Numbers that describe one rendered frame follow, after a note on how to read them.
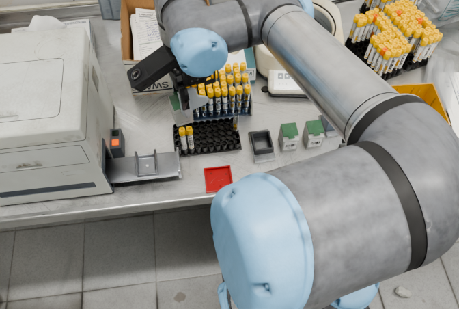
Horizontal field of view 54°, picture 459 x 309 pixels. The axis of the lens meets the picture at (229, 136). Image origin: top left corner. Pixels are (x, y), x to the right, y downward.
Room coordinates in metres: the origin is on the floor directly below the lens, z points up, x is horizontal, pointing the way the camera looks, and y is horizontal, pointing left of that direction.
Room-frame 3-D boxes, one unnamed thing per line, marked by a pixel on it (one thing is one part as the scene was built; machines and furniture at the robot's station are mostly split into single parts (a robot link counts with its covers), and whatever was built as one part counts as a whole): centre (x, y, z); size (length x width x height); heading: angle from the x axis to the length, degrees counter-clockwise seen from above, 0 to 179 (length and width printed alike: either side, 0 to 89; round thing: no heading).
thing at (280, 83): (0.90, -0.19, 0.94); 0.30 x 0.24 x 0.12; 179
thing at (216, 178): (0.50, 0.03, 0.88); 0.07 x 0.07 x 0.01; 8
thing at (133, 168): (0.51, 0.22, 0.92); 0.21 x 0.07 x 0.05; 98
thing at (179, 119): (0.57, 0.11, 1.08); 0.05 x 0.04 x 0.06; 21
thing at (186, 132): (0.62, 0.06, 0.93); 0.17 x 0.09 x 0.11; 98
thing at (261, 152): (0.59, -0.08, 0.89); 0.09 x 0.05 x 0.04; 10
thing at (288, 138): (0.61, -0.15, 0.91); 0.05 x 0.04 x 0.07; 8
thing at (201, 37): (0.49, 0.04, 1.40); 0.11 x 0.11 x 0.08; 19
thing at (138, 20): (0.91, 0.17, 0.95); 0.29 x 0.25 x 0.15; 8
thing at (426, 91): (0.66, -0.47, 0.93); 0.13 x 0.13 x 0.10; 5
